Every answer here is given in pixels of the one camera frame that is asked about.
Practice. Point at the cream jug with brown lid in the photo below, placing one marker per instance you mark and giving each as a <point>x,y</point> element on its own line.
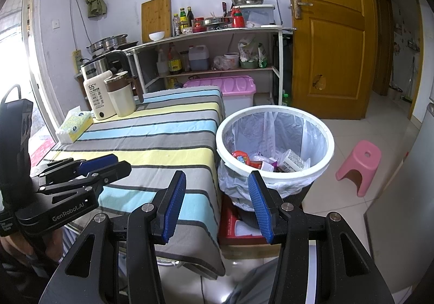
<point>120,97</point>

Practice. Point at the white thermal water dispenser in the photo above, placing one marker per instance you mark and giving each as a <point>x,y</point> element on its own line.
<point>96,97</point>

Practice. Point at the person's grey pants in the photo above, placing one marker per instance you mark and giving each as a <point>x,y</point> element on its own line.
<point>251,285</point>

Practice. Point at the pink plastic stool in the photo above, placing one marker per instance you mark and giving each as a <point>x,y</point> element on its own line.
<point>359,161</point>

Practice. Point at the clear plastic bottle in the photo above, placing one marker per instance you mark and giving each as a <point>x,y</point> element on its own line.
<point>162,63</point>

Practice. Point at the yellow wooden door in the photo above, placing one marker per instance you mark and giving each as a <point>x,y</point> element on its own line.
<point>332,36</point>

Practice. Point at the green label oil bottle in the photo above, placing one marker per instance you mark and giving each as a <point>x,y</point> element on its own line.
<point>183,20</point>

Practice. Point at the dark sauce bottle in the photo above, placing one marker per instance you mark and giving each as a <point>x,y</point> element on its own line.
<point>190,17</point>

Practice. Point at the red sauce bottle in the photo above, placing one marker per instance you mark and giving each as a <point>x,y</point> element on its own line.
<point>238,18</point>

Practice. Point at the stainless steel electric kettle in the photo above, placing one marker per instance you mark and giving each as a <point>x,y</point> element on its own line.
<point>95,65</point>

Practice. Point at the green glass bottle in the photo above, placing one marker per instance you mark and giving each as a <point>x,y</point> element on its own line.
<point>286,98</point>

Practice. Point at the wooden cutting board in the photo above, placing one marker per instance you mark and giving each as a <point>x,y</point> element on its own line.
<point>156,17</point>

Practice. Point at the yellow power strip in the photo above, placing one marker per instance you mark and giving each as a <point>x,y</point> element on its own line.
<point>77,60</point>

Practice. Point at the white metal shelf rack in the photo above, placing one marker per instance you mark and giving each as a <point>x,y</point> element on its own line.
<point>280,63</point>

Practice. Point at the dark wooden door frame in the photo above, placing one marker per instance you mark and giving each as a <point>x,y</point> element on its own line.
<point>380,36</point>

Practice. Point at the trash bin with white rim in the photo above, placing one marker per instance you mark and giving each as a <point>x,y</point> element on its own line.
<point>221,144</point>

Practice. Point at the clear seasoning bottle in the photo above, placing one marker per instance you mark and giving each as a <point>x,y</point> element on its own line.
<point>176,25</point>

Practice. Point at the yellow oil jug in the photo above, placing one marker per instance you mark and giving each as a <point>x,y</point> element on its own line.
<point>173,82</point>

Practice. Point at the green basin with food bags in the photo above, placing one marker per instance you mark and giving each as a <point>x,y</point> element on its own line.
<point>251,53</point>

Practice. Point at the red jar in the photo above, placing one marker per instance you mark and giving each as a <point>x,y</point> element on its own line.
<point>197,24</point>

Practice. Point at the red cardboard box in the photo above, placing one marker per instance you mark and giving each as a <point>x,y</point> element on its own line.
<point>237,226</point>

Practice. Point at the steel pot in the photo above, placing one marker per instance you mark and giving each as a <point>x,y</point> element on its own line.
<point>98,45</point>
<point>115,40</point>

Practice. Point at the white bowl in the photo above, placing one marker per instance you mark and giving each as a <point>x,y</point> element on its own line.
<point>157,36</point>

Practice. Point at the clear box with white lid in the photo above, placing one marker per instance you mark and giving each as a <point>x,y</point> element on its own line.
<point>259,14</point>

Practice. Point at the purple milk carton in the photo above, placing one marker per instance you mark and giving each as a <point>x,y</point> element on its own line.
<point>268,166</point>

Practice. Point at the white tub in plastic bag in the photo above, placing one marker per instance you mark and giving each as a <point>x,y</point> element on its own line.
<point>225,60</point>

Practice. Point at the yellow cooking oil bottle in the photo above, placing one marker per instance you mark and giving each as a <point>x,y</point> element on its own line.
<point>174,61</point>

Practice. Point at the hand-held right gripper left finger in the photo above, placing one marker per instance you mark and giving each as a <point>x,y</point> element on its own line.
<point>174,205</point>

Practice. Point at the yellow white tissue pack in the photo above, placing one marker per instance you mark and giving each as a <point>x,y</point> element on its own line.
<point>74,124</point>

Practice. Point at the white wall socket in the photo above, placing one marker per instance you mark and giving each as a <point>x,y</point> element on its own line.
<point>56,24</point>

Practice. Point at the window frame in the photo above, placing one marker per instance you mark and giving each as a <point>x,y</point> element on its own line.
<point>34,53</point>

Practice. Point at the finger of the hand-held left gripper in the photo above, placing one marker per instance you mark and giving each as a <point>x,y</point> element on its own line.
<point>113,171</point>
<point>98,163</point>

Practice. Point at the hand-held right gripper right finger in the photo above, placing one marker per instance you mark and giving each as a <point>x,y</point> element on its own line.
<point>261,205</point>

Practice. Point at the storage box with pink lid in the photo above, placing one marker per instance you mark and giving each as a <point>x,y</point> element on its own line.
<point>234,85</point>

